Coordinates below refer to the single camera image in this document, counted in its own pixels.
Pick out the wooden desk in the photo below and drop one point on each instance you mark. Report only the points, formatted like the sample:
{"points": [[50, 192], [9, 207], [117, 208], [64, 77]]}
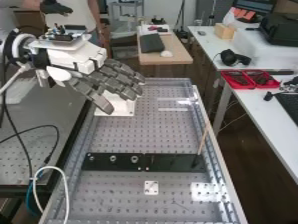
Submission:
{"points": [[177, 55]]}

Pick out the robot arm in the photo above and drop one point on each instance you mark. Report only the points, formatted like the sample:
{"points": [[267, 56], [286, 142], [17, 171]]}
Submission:
{"points": [[17, 46]]}

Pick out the computer screen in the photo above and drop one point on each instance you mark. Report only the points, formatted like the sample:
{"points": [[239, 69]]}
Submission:
{"points": [[254, 5]]}

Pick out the small white square plate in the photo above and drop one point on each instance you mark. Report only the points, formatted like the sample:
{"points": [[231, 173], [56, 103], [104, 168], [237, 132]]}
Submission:
{"points": [[150, 187]]}

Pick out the large steel nut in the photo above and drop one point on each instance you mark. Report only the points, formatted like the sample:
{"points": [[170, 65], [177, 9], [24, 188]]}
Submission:
{"points": [[134, 159]]}

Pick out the small white box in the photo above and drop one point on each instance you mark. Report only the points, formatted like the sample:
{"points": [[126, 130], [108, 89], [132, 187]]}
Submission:
{"points": [[121, 106]]}

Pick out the medium steel nut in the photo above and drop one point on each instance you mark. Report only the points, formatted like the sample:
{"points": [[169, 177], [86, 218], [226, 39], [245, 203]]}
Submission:
{"points": [[113, 158]]}

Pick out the white desk with headphones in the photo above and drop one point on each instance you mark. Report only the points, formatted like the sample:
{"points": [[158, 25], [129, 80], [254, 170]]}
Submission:
{"points": [[261, 53]]}

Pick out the red tray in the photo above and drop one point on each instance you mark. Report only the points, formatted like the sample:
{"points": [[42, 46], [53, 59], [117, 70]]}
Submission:
{"points": [[262, 78], [238, 79]]}

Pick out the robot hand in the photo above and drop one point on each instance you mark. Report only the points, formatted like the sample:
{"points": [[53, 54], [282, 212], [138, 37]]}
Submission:
{"points": [[74, 60]]}

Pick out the black bag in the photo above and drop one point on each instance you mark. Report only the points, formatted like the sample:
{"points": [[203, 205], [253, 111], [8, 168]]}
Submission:
{"points": [[279, 30]]}

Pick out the small dark nut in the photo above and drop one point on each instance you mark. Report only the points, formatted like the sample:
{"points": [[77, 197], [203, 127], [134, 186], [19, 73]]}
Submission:
{"points": [[90, 158]]}

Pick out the thin stick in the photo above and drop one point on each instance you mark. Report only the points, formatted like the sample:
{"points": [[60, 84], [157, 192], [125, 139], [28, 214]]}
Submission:
{"points": [[205, 135]]}

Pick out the clear box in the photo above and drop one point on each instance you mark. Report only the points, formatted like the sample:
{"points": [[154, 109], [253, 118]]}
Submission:
{"points": [[177, 133]]}

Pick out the white mouse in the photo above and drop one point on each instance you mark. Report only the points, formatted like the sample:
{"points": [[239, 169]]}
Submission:
{"points": [[166, 53]]}

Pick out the black plate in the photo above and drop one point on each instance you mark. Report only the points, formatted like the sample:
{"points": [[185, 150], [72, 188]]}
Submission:
{"points": [[173, 163]]}

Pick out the black headphones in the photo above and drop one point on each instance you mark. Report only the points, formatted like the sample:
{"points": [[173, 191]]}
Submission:
{"points": [[233, 57]]}

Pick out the black flat case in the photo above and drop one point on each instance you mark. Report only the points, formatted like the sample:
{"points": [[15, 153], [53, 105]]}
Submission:
{"points": [[152, 42]]}

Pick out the wooden block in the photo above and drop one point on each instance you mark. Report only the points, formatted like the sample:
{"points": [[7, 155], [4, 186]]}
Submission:
{"points": [[223, 31]]}

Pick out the black keyboard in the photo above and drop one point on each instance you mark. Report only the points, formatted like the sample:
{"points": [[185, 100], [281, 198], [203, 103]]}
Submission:
{"points": [[287, 105]]}

